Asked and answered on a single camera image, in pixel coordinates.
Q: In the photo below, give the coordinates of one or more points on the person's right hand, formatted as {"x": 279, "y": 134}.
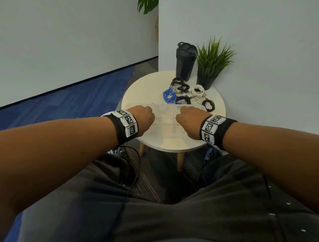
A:
{"x": 192, "y": 122}

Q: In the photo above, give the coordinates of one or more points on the person's left hand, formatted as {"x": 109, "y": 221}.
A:
{"x": 143, "y": 119}

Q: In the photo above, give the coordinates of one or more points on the clear plastic storage bin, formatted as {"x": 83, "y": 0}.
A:
{"x": 167, "y": 124}

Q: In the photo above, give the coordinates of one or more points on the person's right forearm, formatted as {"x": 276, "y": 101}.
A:
{"x": 274, "y": 159}

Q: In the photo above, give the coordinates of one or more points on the person's left forearm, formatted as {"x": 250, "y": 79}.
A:
{"x": 54, "y": 162}

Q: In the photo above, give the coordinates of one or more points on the person's dark trousers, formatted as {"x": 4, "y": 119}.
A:
{"x": 174, "y": 219}

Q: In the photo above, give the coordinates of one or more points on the small clear plastic piece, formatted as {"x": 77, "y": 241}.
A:
{"x": 165, "y": 111}

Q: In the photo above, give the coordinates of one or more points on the black marker wristband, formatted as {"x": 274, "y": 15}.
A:
{"x": 224, "y": 132}
{"x": 117, "y": 127}

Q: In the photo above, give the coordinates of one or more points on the round white table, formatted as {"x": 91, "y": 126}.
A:
{"x": 144, "y": 92}

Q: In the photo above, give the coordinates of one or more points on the blue patterned shoe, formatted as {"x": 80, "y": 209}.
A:
{"x": 211, "y": 154}
{"x": 117, "y": 151}

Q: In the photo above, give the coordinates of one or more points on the black tumbler with lid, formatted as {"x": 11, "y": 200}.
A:
{"x": 185, "y": 62}

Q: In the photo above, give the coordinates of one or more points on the small potted grass plant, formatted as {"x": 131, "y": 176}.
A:
{"x": 211, "y": 59}

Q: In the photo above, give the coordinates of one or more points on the large leafy green plant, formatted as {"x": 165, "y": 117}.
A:
{"x": 148, "y": 5}

